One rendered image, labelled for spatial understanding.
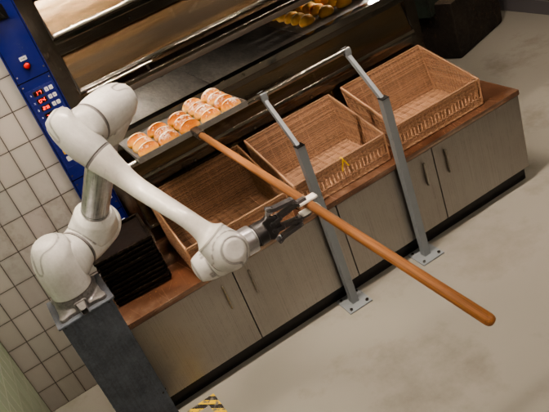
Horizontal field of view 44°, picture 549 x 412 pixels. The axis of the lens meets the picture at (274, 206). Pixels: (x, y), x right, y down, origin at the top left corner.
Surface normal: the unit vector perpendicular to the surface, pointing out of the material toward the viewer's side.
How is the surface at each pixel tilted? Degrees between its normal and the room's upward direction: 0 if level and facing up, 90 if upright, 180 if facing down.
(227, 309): 90
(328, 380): 0
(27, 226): 90
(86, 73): 70
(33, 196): 90
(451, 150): 90
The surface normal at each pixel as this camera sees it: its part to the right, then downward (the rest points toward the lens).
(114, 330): 0.48, 0.31
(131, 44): 0.32, 0.03
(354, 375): -0.32, -0.81
